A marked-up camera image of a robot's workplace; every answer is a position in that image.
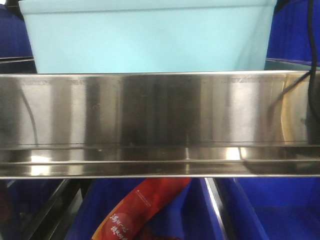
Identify dark blue bin lower right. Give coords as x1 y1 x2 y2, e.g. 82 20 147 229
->
217 177 320 240

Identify dark blue bin lower left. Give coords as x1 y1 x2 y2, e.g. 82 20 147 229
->
4 179 62 221

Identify dark blue bin upper left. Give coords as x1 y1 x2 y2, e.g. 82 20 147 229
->
0 4 33 58

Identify dark blue bin lower middle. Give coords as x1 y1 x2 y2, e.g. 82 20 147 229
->
65 178 224 240

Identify red snack package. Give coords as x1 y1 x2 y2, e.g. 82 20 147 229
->
91 177 191 240

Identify stainless steel shelf rack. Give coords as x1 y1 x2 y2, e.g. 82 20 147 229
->
0 56 320 240

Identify light blue plastic bin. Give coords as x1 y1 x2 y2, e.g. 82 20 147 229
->
19 0 276 74

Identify black cable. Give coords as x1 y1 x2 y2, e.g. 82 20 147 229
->
306 0 320 116

